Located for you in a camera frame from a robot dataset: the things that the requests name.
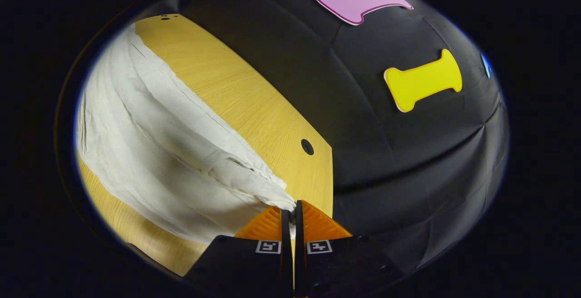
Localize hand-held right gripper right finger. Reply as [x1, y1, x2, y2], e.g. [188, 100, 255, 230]
[294, 200, 404, 298]

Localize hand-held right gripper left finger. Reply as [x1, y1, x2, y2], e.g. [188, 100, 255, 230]
[184, 206, 293, 298]

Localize white jeans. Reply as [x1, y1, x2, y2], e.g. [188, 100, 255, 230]
[75, 24, 298, 244]

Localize black backdrop cloth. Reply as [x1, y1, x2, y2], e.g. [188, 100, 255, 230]
[136, 0, 510, 285]

